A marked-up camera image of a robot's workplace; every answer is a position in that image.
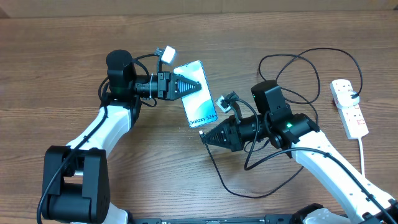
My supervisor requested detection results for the Galaxy smartphone with blue screen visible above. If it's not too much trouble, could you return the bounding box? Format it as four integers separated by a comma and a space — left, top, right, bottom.
174, 60, 218, 128

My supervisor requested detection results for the black USB charging cable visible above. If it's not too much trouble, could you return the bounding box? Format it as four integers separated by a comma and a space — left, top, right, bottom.
198, 47, 364, 199

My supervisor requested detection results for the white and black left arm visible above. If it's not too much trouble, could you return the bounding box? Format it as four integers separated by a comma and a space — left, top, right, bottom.
36, 46, 202, 223

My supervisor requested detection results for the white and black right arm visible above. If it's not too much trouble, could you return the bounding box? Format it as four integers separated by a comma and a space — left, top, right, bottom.
200, 80, 397, 223

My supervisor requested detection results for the white charger adapter plug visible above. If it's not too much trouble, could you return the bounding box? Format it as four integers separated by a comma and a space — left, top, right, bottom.
335, 91, 360, 109

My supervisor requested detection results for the white power strip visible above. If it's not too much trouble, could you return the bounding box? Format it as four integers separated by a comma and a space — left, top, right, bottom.
330, 79, 369, 139

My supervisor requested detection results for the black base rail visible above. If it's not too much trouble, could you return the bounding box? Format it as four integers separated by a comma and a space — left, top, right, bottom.
129, 214, 292, 224

